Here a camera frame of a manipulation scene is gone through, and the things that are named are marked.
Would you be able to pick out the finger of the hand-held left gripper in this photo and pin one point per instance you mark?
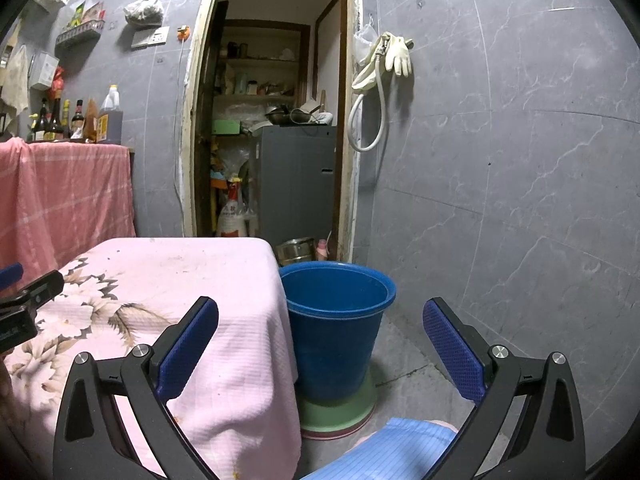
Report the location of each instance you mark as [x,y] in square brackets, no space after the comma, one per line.
[35,292]
[9,276]

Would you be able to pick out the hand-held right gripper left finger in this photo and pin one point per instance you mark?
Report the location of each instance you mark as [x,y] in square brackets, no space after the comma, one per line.
[187,350]

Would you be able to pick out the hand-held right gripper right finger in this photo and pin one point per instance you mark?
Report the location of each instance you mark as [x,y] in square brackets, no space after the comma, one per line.
[452,350]

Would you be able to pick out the blue plastic bucket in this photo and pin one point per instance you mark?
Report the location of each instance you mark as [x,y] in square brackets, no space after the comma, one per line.
[335,345]

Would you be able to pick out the pink floral cloth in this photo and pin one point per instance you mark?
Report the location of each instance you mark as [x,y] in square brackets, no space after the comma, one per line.
[200,270]

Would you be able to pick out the pink checked cloth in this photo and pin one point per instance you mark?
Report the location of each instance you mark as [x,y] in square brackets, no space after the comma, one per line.
[75,195]

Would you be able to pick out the blue cloth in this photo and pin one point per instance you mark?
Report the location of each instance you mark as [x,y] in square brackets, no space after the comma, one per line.
[380,450]

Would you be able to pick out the green basin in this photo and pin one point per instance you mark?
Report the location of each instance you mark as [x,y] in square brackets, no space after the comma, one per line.
[340,412]

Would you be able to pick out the white printed sack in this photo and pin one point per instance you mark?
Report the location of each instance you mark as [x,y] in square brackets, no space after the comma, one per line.
[232,220]

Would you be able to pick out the pink bottle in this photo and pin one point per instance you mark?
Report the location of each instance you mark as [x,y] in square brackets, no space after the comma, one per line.
[322,251]

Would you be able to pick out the orange brown bottle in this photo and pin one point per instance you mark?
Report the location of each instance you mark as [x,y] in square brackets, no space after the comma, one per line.
[91,125]

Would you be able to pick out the large cooking oil bottle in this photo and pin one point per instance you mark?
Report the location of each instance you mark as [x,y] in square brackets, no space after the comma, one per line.
[110,120]

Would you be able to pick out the beige hanging cloth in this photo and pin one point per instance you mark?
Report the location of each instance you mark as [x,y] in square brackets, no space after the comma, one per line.
[15,80]

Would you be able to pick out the grey washing machine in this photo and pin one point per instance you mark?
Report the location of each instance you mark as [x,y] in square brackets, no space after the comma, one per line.
[295,185]

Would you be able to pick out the red plastic bag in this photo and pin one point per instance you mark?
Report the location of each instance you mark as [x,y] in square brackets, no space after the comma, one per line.
[57,80]

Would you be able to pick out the green box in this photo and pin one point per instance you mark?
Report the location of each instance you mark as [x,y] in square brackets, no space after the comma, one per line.
[226,127]

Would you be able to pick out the black wok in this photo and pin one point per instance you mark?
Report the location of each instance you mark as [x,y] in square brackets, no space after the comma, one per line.
[279,117]

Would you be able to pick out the row of seasoning packets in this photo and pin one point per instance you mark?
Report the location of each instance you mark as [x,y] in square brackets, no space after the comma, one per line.
[87,15]

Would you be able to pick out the wooden shelf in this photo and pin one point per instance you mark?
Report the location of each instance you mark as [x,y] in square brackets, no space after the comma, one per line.
[260,62]

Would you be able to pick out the pale rubber gloves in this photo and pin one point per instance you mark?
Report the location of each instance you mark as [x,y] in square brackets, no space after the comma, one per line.
[400,57]

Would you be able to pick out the hanging bag of dried goods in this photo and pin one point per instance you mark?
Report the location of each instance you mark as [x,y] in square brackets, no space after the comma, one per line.
[145,10]

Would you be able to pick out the clear hanging plastic bag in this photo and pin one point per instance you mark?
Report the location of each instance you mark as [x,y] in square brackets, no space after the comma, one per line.
[365,42]

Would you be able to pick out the wooden door frame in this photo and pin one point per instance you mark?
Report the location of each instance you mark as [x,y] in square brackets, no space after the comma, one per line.
[189,160]

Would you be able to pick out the white wall box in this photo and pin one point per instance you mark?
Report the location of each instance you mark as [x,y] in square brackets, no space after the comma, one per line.
[44,72]

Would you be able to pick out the wall spice rack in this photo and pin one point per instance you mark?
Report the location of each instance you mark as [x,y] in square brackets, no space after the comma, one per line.
[80,36]

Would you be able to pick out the wall socket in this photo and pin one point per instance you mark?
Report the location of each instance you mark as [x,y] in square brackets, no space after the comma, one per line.
[150,38]

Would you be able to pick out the orange wall hook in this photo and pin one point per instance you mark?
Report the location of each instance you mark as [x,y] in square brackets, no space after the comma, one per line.
[184,33]

